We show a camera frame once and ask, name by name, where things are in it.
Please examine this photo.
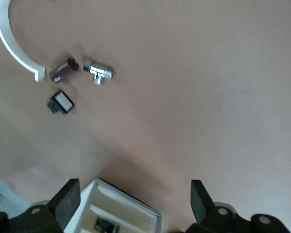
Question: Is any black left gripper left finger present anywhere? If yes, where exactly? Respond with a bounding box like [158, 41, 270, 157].
[0, 179, 81, 233]

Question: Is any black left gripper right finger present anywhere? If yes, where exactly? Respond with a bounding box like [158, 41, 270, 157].
[181, 180, 291, 233]

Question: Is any orange push button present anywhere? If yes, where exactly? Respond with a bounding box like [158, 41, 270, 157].
[94, 216, 121, 233]

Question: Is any brown terminal block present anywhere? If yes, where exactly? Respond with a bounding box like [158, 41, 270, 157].
[49, 57, 80, 83]

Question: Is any chrome valve fitting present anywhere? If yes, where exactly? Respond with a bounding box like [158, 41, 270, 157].
[83, 58, 114, 85]

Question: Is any white curved plastic clamp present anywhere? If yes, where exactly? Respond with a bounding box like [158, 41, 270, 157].
[0, 0, 46, 83]

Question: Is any black switch with white face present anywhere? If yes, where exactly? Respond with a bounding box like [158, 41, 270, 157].
[46, 89, 75, 115]

